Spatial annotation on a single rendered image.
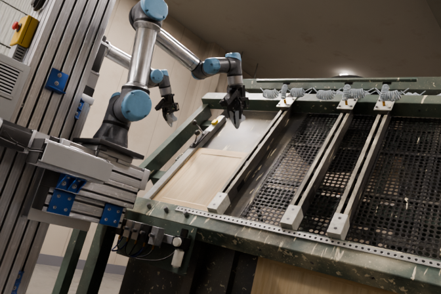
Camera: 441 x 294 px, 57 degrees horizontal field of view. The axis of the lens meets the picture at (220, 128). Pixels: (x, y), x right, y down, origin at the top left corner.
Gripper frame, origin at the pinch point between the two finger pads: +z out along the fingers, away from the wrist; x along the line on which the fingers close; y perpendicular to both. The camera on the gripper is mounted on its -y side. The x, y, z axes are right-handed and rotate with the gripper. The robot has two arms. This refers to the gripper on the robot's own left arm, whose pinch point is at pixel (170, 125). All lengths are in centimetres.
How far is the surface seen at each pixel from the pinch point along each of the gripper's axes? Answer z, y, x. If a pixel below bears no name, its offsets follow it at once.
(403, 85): 8, 115, 124
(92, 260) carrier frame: 65, -25, -62
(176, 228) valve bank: 45, 32, -45
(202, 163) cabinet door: 28.1, 13.6, 7.8
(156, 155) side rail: 22.2, -23.1, 4.2
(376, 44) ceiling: -2, 23, 416
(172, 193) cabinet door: 36.9, 10.6, -21.6
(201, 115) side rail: 8, -23, 60
